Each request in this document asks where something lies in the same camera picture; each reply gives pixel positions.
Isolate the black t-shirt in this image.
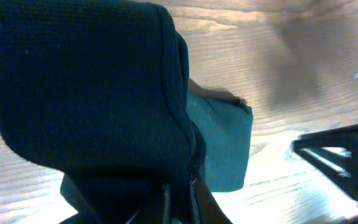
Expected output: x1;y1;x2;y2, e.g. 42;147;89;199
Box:
0;1;252;223

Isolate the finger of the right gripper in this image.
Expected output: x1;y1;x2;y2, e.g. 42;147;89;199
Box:
292;124;358;201

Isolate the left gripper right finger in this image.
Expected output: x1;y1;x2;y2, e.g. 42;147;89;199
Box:
190;177;232;224

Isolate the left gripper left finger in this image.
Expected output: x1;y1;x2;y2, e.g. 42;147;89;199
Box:
60;183;170;224

